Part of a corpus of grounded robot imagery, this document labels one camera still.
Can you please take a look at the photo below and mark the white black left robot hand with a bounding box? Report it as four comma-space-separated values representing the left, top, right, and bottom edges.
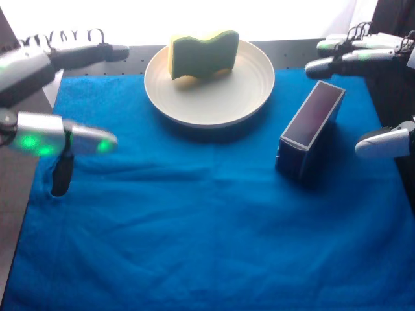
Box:
0, 28, 130, 198

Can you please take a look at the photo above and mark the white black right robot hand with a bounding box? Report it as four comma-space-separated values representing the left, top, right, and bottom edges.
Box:
304, 21, 415, 159

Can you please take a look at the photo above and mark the dark purple box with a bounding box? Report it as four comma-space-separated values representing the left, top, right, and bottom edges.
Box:
275, 80, 346, 181

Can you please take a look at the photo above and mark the white round plate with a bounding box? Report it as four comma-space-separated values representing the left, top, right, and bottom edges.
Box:
144, 40, 276, 130

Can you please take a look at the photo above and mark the yellow green sponge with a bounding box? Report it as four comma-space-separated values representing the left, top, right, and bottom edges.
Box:
167, 29, 240, 81

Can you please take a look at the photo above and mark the blue table cloth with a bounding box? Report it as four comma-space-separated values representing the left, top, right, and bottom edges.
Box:
0, 66, 415, 311

